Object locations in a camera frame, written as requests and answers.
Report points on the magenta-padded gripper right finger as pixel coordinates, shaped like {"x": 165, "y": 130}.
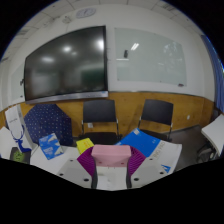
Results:
{"x": 136, "y": 162}

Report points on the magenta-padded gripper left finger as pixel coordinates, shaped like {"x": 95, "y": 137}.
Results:
{"x": 86, "y": 163}

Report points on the pink charger block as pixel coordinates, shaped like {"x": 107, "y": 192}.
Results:
{"x": 111, "y": 155}

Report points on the yellow box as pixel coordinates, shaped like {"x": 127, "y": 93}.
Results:
{"x": 84, "y": 145}

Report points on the blue and white notebook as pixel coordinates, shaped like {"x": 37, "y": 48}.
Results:
{"x": 146, "y": 145}

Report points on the white power strip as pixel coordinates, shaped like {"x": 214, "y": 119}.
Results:
{"x": 111, "y": 180}

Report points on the blue tissue box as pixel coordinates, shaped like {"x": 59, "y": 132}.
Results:
{"x": 50, "y": 146}

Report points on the black chair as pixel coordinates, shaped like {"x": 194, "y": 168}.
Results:
{"x": 156, "y": 111}
{"x": 99, "y": 111}

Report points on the white bag with blue deer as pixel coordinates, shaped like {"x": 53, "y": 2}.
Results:
{"x": 15, "y": 120}

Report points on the white side table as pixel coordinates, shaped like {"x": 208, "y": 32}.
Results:
{"x": 215, "y": 133}

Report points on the large black display screen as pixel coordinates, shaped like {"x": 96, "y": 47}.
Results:
{"x": 63, "y": 63}

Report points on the glass whiteboard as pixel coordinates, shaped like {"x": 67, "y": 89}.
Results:
{"x": 150, "y": 56}

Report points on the black whiteboard eraser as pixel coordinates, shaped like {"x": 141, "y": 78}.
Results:
{"x": 125, "y": 53}

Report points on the blue curtain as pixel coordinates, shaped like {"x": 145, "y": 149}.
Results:
{"x": 216, "y": 73}

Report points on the round wall clock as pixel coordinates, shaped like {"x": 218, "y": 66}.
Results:
{"x": 85, "y": 13}

